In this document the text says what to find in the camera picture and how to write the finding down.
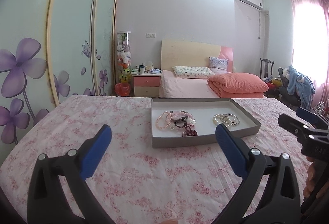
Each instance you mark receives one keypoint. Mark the person's left hand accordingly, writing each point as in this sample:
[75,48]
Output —
[170,221]

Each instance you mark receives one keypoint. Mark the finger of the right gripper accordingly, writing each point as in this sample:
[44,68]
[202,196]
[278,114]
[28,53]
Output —
[308,116]
[300,130]

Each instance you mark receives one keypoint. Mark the white wall socket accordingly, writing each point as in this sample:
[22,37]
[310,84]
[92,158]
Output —
[150,35]

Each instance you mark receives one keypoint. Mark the plush toy display tube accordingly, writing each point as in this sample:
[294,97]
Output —
[124,56]

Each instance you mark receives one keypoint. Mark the thin silver bangle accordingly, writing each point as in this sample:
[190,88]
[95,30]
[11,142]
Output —
[230,119]

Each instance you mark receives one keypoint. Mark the sliding floral wardrobe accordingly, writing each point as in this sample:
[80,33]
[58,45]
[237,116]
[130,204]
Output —
[51,50]

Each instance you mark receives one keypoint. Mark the white floral pillow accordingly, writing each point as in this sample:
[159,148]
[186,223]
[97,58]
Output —
[192,72]

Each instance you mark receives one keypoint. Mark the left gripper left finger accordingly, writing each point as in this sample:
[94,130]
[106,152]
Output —
[47,202]

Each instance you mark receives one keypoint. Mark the bed with pink sheet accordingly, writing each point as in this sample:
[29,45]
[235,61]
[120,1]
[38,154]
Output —
[171,86]

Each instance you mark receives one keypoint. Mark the beige pink headboard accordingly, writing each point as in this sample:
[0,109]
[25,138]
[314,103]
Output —
[185,53]

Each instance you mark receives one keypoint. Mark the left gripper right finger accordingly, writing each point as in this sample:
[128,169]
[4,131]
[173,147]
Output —
[280,201]

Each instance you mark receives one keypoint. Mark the red waste basket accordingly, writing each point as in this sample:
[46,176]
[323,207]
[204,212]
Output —
[122,89]

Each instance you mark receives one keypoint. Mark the dark wooden chair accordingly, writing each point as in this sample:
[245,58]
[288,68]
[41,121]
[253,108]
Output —
[266,70]

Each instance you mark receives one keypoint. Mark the wide engraved silver bangle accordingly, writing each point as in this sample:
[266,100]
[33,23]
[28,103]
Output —
[179,114]

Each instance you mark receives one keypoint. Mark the pink beige nightstand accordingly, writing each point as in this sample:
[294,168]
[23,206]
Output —
[146,85]

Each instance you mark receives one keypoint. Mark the grey cardboard tray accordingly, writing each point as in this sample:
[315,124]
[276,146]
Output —
[204,119]

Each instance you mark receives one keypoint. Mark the person's right hand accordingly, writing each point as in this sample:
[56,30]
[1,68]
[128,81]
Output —
[310,181]

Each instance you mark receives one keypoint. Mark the folded salmon quilt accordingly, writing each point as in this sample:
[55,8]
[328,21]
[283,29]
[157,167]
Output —
[237,85]

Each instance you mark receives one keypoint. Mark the pink curtain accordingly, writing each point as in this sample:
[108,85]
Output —
[310,45]

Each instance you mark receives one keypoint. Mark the purple patterned cushion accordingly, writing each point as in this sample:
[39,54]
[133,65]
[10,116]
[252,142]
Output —
[217,65]

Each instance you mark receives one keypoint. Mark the blue clothing on chair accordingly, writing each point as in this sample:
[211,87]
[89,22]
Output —
[301,85]

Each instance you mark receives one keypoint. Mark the floral pink tablecloth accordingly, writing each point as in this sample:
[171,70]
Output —
[134,182]

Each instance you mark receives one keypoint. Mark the white mug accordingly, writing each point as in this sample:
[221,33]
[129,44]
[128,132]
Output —
[141,69]

